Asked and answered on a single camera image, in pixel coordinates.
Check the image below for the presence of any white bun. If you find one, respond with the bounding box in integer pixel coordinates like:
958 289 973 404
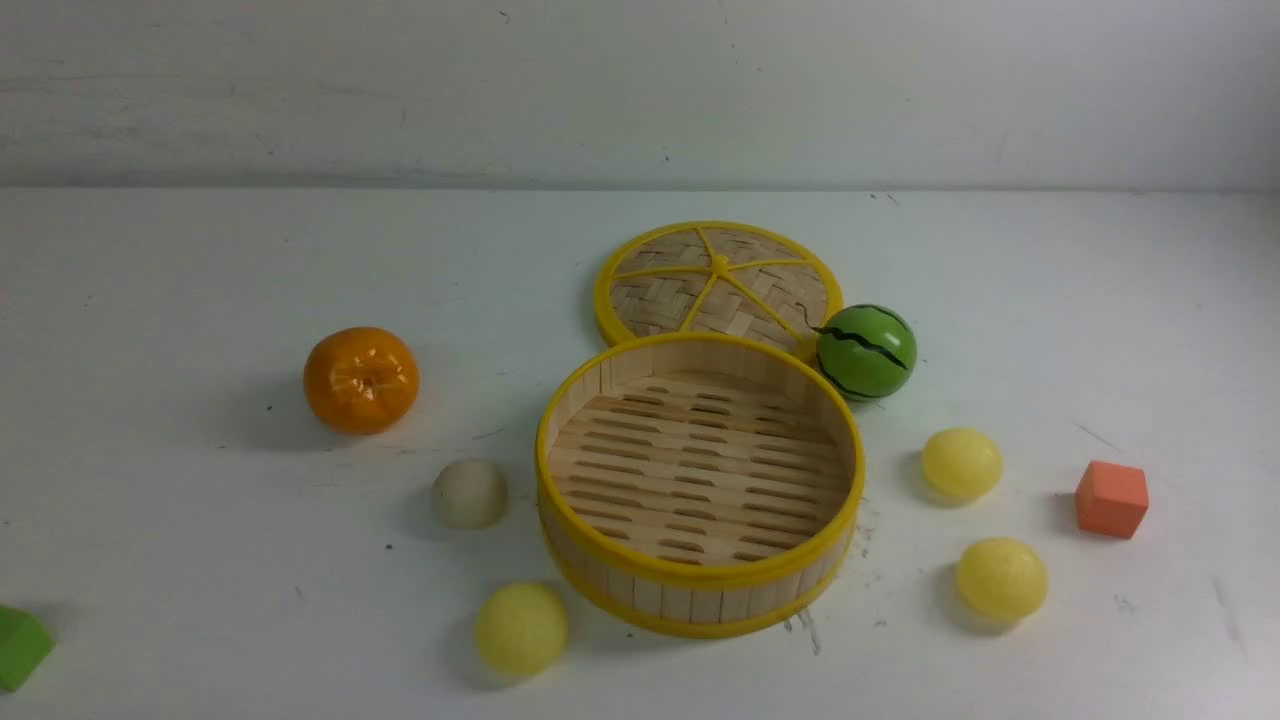
430 457 509 530

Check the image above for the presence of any yellow bun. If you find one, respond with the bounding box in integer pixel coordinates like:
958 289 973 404
474 583 570 678
922 427 1005 503
955 537 1050 623

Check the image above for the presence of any woven bamboo steamer lid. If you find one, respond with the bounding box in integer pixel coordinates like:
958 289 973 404
591 220 845 363

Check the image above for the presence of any bamboo steamer tray yellow rim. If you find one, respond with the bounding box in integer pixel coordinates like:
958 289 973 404
534 333 867 638

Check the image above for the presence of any green toy watermelon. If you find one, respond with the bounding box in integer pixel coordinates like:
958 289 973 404
814 304 918 401

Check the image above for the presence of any orange toy tangerine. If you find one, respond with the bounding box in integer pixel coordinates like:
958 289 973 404
302 325 420 436

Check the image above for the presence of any orange cube block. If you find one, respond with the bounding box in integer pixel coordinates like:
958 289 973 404
1074 460 1149 541

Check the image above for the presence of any green block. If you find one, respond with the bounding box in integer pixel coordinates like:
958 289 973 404
0 605 55 693

